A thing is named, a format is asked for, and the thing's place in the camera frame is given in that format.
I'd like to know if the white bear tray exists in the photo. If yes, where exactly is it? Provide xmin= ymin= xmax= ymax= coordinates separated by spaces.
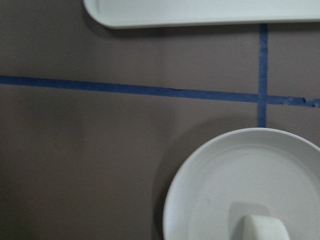
xmin=83 ymin=0 xmax=320 ymax=29

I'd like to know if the cream round plate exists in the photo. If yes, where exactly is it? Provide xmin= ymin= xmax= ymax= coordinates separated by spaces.
xmin=162 ymin=128 xmax=320 ymax=240

